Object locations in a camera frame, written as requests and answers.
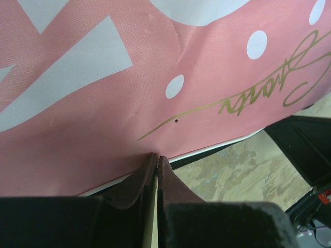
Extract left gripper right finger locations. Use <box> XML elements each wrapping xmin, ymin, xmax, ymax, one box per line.
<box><xmin>157</xmin><ymin>157</ymin><xmax>297</xmax><ymax>247</ymax></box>

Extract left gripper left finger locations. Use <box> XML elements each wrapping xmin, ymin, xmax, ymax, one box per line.
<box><xmin>1</xmin><ymin>154</ymin><xmax>157</xmax><ymax>247</ymax></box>

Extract pink racket bag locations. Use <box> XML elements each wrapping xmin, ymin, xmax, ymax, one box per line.
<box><xmin>1</xmin><ymin>1</ymin><xmax>330</xmax><ymax>196</ymax></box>

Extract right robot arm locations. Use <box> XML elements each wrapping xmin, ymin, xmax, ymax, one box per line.
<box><xmin>264</xmin><ymin>116</ymin><xmax>330</xmax><ymax>247</ymax></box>

